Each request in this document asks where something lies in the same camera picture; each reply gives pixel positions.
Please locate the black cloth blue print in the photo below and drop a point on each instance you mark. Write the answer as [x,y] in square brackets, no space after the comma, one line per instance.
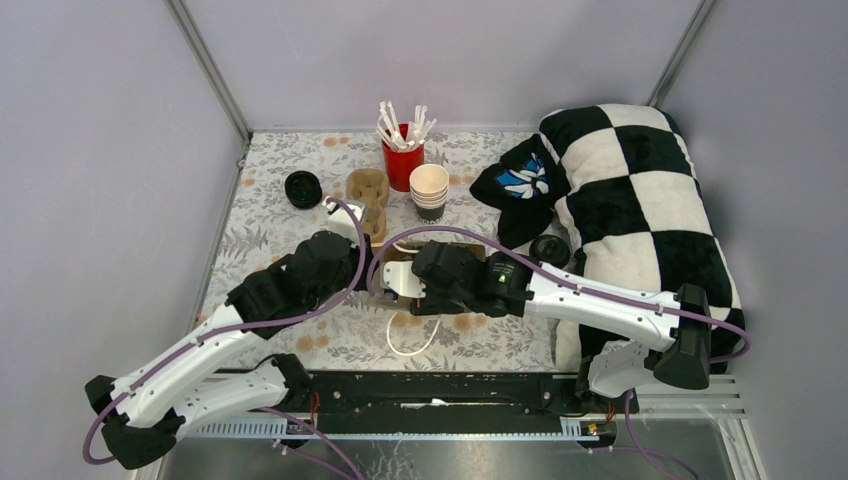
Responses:
[523,185]

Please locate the stacked cardboard cup carriers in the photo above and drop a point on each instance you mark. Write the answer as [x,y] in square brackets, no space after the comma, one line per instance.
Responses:
[371,187]

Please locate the brown paper takeout bag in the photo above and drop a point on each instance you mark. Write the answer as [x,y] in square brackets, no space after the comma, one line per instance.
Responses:
[466,319]

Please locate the floral patterned table mat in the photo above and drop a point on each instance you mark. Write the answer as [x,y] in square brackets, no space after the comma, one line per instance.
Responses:
[361,334]

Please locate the right aluminium frame post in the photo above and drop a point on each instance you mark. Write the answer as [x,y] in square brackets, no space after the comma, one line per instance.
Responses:
[696,26]

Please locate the stack of black lids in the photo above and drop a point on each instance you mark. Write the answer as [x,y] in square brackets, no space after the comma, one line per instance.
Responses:
[303,189]

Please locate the black white checkered pillow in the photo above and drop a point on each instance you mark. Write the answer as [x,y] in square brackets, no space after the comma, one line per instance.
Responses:
[632,204]

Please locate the stack of paper cups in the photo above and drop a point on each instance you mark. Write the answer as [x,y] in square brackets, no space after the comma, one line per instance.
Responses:
[429,185]

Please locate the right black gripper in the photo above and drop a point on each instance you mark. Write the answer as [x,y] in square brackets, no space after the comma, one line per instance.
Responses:
[433,304]

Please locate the black plastic cup lid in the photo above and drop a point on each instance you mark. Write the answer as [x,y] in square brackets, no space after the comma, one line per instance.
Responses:
[550,248]

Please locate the aluminium frame post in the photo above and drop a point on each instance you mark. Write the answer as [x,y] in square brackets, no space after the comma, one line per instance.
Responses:
[696,26]
[199,48]

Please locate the black paper coffee cup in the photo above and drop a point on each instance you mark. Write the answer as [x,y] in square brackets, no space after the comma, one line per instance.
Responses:
[550,252]

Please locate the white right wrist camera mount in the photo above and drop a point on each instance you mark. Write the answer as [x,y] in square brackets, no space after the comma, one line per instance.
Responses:
[397,277]

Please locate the left aluminium frame post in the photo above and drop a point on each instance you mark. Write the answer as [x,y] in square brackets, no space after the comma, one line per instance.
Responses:
[199,48]

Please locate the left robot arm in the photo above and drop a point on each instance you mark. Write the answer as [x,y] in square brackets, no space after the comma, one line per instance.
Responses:
[142,415]

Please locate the red straw holder cup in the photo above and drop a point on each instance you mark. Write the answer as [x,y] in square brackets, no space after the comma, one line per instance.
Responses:
[399,165]

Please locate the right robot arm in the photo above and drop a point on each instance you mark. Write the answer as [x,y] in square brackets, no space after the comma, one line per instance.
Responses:
[664,341]

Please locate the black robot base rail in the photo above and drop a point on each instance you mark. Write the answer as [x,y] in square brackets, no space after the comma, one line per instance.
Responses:
[431,403]

